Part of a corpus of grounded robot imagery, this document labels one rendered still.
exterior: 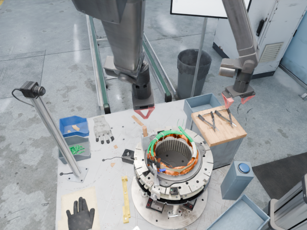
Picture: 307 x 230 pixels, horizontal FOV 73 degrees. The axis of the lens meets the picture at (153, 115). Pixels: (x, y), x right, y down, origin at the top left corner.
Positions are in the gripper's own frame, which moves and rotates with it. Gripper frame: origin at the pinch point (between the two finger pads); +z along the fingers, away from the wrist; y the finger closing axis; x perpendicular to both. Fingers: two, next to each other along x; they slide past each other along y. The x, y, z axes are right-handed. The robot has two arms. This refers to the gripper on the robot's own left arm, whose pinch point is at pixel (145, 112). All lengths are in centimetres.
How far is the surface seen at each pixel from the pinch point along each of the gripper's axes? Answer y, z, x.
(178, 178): 16.1, 20.5, 9.1
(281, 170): -29, 138, 121
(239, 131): -5, 27, 42
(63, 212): 13, 49, -45
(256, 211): 29, 29, 35
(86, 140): -28, 50, -38
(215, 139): -1.7, 26.1, 29.7
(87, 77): -201, 131, -77
